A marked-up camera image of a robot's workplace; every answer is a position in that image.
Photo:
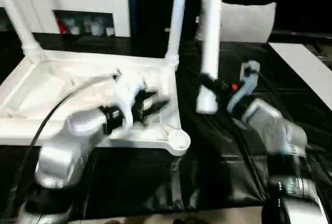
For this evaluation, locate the white plastic table leg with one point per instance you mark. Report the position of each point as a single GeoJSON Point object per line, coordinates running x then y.
{"type": "Point", "coordinates": [211, 40]}
{"type": "Point", "coordinates": [176, 21]}
{"type": "Point", "coordinates": [20, 14]}

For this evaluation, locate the white plastic table top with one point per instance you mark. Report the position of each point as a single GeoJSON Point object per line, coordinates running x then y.
{"type": "Point", "coordinates": [77, 66]}

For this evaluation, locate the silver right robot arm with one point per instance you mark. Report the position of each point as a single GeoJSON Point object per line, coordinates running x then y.
{"type": "Point", "coordinates": [282, 136]}

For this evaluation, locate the black table mat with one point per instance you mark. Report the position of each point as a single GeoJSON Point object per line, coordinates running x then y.
{"type": "Point", "coordinates": [233, 143]}

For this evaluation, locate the small brown label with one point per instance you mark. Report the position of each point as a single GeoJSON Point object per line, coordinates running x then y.
{"type": "Point", "coordinates": [167, 30]}

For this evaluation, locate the grey cushion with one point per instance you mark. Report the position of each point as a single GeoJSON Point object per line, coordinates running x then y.
{"type": "Point", "coordinates": [246, 21]}

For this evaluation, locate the black couch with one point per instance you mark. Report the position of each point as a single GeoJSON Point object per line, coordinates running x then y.
{"type": "Point", "coordinates": [298, 1]}

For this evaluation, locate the white cabinet with glass doors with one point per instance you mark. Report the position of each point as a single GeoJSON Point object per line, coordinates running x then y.
{"type": "Point", "coordinates": [77, 1]}

